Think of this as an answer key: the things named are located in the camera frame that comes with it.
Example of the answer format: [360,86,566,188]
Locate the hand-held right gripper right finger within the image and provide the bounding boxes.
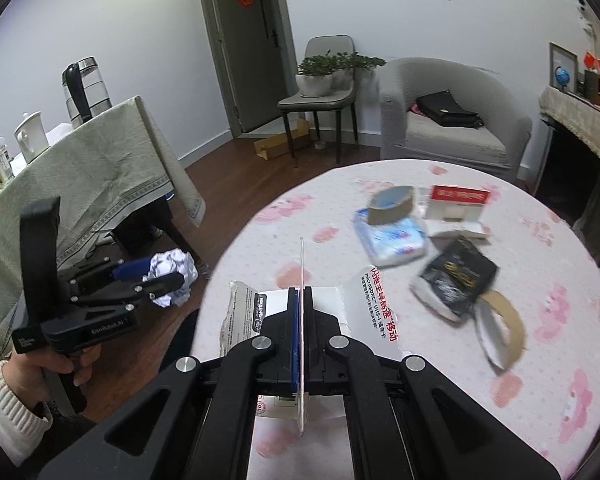
[304,286,561,480]

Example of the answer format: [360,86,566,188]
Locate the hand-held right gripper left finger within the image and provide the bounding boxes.
[37,287,302,480]

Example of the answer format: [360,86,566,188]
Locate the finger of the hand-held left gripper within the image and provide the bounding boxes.
[70,272,186,313]
[67,257,155,292]

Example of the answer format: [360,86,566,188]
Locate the white paper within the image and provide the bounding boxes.
[147,248,199,309]

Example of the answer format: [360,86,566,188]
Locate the white card packaging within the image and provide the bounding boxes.
[220,237,406,436]

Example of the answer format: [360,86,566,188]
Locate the blue white tissue packet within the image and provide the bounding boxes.
[352,207,428,267]

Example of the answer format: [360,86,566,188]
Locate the black packet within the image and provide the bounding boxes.
[410,235,498,323]

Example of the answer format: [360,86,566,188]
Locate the red white box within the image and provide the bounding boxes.
[422,184,491,243]

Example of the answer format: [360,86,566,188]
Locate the person's left hand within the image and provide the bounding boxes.
[27,344,101,391]

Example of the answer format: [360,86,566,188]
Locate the dark wooden table leg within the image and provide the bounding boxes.
[115,195,206,281]

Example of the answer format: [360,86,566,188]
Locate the table with white tablecloth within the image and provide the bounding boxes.
[0,95,206,361]

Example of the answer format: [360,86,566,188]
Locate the white mug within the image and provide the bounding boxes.
[14,112,50,163]

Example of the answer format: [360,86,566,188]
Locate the brown tape roll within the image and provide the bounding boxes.
[367,185,418,226]

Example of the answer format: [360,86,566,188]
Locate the glass electric kettle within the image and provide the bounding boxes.
[62,57,113,128]

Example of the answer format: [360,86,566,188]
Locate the flat cardboard box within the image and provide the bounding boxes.
[253,119,312,160]

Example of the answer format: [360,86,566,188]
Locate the cardboard tape core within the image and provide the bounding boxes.
[475,291,528,376]

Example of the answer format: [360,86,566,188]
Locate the grey door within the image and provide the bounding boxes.
[195,0,298,138]

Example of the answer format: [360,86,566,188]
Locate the pink print tablecloth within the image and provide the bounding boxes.
[190,159,600,480]

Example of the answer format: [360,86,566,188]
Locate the potted plant white pot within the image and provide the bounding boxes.
[296,55,338,98]

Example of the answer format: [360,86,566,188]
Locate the grey armchair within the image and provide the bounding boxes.
[378,57,533,181]

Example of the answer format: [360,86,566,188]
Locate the black bag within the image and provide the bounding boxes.
[415,90,485,128]

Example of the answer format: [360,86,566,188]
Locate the grey chair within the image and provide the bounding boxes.
[277,35,361,168]

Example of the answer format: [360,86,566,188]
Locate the lace-covered cabinet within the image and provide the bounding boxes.
[539,85,600,181]

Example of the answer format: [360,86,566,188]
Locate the dark box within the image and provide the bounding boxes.
[582,70,600,108]

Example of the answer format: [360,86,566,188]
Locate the picture frame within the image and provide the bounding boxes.
[549,42,579,93]

